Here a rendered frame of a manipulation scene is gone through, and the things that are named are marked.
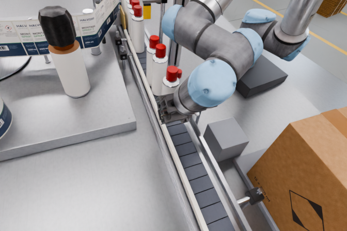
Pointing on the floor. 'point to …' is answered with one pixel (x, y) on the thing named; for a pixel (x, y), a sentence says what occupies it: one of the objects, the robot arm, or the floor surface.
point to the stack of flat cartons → (333, 2)
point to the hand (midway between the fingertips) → (174, 112)
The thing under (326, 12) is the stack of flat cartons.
